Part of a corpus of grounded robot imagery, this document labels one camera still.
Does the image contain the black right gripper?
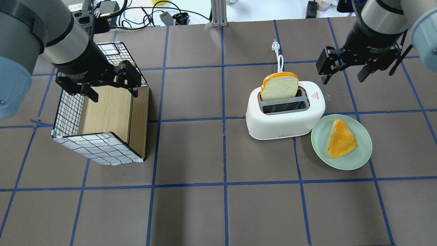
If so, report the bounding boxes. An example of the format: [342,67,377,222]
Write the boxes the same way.
[316,23,401,85]

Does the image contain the grid fabric wooden storage box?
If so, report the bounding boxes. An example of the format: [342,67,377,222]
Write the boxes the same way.
[51,42,150,165]

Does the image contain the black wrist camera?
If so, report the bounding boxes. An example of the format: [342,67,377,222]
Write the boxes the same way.
[337,0,367,16]
[64,0,110,39]

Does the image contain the light green plate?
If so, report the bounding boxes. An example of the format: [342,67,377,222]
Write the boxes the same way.
[311,114,372,170]

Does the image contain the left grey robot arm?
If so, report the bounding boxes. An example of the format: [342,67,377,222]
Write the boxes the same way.
[0,0,142,120]

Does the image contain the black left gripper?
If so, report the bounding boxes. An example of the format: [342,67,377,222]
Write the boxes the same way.
[55,44,142,103]

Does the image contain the white toaster power cable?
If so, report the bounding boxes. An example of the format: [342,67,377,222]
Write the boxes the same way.
[271,40,285,73]

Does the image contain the black power adapter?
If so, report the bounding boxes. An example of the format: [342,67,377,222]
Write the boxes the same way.
[159,12,176,26]

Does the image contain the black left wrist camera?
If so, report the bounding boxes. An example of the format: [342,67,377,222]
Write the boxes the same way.
[64,0,110,39]

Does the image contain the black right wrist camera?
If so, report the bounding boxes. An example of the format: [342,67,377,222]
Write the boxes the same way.
[337,0,367,16]

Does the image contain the black cables on desk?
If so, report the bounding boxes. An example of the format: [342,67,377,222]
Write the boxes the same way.
[92,0,211,30]

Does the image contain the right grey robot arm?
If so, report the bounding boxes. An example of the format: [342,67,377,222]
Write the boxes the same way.
[316,0,437,84]

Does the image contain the aluminium frame post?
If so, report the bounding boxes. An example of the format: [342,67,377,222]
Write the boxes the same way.
[211,0,228,27]

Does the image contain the toast slice in toaster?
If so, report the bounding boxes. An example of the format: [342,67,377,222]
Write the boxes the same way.
[260,72,299,101]

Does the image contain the triangular orange bread piece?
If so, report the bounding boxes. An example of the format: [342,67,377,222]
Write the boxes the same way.
[326,119,357,159]

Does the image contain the white two-slot toaster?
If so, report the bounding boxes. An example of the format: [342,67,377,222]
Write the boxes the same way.
[245,81,326,140]

